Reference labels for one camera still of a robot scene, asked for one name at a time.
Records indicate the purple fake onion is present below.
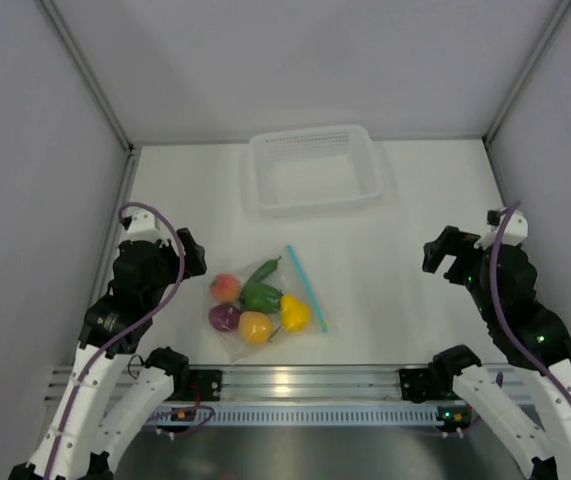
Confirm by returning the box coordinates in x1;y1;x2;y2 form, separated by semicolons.
208;303;241;332

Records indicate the green fake bell pepper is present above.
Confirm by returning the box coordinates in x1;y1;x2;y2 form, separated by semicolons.
239;283;283;314

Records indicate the green fake chili pepper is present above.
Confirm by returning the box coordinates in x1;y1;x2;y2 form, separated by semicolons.
247;256;281;284

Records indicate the clear zip top bag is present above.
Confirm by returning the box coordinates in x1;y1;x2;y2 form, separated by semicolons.
205;245;331;364

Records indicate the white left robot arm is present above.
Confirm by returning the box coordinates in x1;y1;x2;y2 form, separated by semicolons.
10;228;207;479

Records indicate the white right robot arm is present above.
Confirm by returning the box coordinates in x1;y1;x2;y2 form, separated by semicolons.
422;226;571;479

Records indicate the fake peach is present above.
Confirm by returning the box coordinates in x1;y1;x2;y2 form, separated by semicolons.
209;273;242;303

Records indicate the fake orange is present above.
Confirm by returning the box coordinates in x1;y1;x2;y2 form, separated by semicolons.
238;311;273;346

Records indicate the white plastic basket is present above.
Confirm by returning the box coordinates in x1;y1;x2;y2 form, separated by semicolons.
248;125;382;217

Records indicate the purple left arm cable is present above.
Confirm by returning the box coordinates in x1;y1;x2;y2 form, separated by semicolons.
44;201;187;480

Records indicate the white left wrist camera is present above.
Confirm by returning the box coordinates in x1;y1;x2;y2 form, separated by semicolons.
124;209;162;243

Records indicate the black left base bracket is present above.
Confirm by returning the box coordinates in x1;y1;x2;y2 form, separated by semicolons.
168;368;223;403

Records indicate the black base bracket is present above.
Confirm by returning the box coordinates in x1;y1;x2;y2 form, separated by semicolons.
168;368;223;403
398;367;459;403

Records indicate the aluminium mounting rail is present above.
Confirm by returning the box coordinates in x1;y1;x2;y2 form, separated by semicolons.
43;363;531;403

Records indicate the black right base bracket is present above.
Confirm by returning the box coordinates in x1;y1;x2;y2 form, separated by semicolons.
398;367;459;403

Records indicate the slotted white cable duct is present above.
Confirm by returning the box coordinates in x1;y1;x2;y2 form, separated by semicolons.
145;405;470;428

